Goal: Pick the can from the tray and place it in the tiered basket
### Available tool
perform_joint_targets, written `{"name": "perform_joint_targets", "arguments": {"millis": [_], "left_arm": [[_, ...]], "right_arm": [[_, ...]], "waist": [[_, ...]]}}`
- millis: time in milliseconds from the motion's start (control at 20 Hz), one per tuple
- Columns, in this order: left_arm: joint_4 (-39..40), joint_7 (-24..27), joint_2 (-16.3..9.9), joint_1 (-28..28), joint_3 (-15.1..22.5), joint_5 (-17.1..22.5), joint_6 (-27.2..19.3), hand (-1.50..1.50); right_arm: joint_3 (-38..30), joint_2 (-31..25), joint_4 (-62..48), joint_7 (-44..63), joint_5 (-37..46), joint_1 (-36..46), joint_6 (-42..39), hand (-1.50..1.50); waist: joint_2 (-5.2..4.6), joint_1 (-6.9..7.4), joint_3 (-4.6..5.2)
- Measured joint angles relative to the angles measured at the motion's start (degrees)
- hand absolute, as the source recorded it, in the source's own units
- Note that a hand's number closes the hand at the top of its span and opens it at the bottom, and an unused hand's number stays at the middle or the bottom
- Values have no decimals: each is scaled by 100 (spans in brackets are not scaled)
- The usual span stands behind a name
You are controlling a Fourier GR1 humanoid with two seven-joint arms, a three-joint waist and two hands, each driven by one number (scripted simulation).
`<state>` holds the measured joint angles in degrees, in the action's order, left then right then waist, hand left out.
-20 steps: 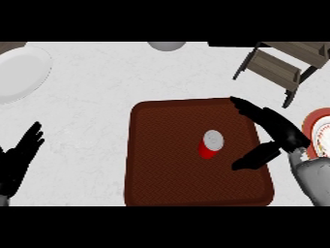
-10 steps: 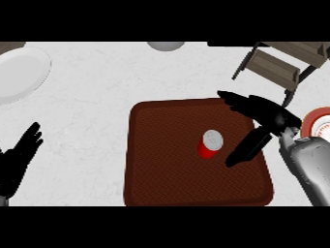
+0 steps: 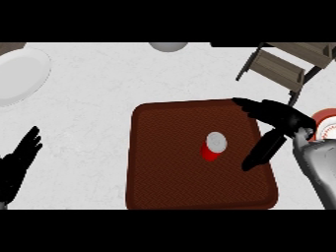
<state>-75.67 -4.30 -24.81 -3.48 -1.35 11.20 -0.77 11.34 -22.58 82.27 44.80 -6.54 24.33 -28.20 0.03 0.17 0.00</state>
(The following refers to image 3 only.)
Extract brown woven tray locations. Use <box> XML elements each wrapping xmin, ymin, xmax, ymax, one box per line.
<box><xmin>125</xmin><ymin>97</ymin><xmax>280</xmax><ymax>211</ymax></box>

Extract grey round bowl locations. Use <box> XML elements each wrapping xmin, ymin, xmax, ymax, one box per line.
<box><xmin>148</xmin><ymin>42</ymin><xmax>190</xmax><ymax>53</ymax></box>

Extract red can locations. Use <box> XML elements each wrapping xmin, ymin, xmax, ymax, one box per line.
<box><xmin>200</xmin><ymin>131</ymin><xmax>228</xmax><ymax>162</ymax></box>

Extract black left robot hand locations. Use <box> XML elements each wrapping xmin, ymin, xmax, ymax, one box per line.
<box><xmin>0</xmin><ymin>125</ymin><xmax>45</xmax><ymax>207</ymax></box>

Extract wooden tiered basket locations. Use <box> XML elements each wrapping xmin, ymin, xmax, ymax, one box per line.
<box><xmin>234</xmin><ymin>42</ymin><xmax>336</xmax><ymax>106</ymax></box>

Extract white oval plate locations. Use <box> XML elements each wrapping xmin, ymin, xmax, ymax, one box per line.
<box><xmin>0</xmin><ymin>47</ymin><xmax>52</xmax><ymax>108</ymax></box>

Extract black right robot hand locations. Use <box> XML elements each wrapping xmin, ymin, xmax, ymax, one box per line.
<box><xmin>231</xmin><ymin>96</ymin><xmax>319</xmax><ymax>172</ymax></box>

